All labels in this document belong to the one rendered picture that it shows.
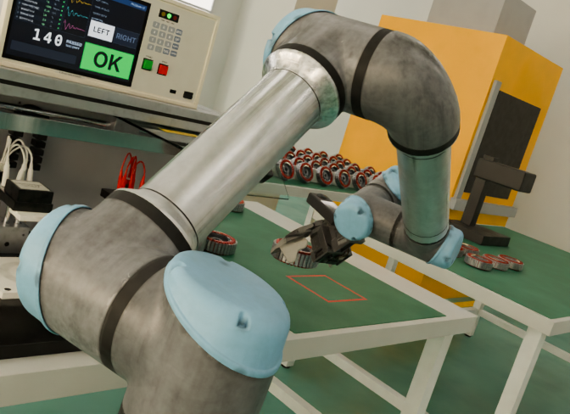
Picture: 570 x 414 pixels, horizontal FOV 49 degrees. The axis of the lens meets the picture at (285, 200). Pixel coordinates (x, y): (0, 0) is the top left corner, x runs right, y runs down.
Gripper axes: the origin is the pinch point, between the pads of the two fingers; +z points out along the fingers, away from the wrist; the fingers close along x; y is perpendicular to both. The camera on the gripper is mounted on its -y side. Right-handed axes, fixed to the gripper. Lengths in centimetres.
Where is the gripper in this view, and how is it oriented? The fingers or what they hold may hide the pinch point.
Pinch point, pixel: (293, 252)
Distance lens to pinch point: 143.6
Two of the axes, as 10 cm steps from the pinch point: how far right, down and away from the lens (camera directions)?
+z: -5.8, 5.0, 6.4
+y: 2.0, 8.5, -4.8
